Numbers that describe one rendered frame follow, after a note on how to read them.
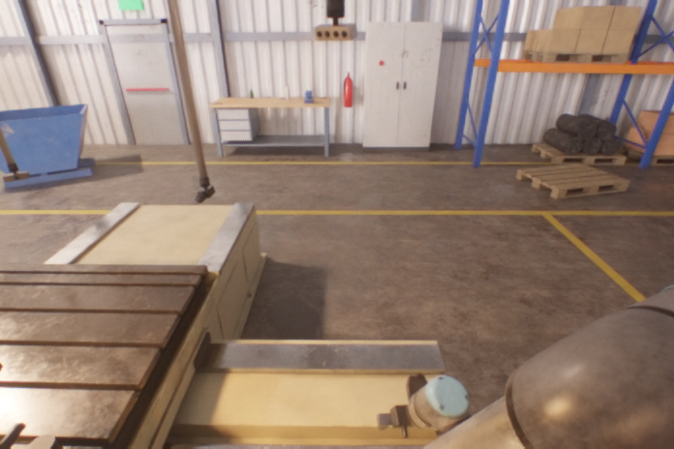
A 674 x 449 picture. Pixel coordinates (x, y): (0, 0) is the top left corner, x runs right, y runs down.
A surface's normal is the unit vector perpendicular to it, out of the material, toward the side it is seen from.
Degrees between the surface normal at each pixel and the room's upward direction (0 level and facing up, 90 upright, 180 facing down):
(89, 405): 0
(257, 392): 0
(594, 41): 90
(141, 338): 0
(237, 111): 90
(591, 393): 55
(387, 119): 90
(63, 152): 90
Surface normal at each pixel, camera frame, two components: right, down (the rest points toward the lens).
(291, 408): 0.00, -0.88
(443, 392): 0.12, -0.69
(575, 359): -0.70, -0.66
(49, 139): 0.47, 0.41
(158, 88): -0.01, 0.47
